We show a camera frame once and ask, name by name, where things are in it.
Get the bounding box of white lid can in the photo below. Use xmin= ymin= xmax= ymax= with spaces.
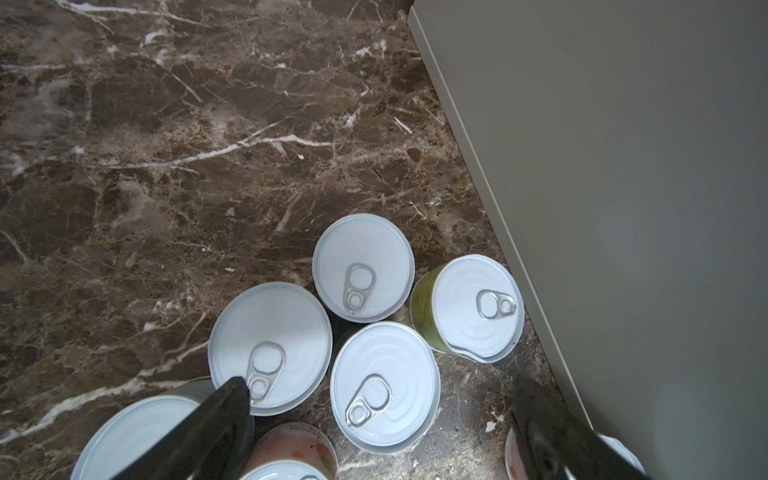
xmin=71 ymin=377 xmax=215 ymax=479
xmin=207 ymin=282 xmax=333 ymax=417

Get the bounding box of grey metal cabinet box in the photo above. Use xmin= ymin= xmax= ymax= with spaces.
xmin=409 ymin=1 xmax=767 ymax=479

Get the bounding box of pink label can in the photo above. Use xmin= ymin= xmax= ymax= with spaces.
xmin=312 ymin=213 xmax=415 ymax=324
xmin=504 ymin=427 xmax=646 ymax=480

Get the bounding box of white lid can rear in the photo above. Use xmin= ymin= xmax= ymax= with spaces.
xmin=71 ymin=377 xmax=215 ymax=479

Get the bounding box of green label can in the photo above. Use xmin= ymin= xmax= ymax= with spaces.
xmin=409 ymin=254 xmax=525 ymax=364

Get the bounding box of teal label can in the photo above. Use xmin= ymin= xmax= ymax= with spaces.
xmin=330 ymin=321 xmax=441 ymax=455

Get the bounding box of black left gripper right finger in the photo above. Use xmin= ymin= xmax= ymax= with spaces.
xmin=511 ymin=376 xmax=647 ymax=479

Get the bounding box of peach label can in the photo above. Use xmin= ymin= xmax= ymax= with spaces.
xmin=239 ymin=422 xmax=339 ymax=480

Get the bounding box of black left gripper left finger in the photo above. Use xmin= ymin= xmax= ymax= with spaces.
xmin=115 ymin=377 xmax=254 ymax=479

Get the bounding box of pink label can front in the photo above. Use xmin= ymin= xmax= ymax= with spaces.
xmin=504 ymin=427 xmax=646 ymax=480

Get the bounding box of white lid can left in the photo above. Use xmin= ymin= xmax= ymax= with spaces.
xmin=207 ymin=282 xmax=333 ymax=417

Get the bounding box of pink label can back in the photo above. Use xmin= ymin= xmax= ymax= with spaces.
xmin=312 ymin=213 xmax=415 ymax=324

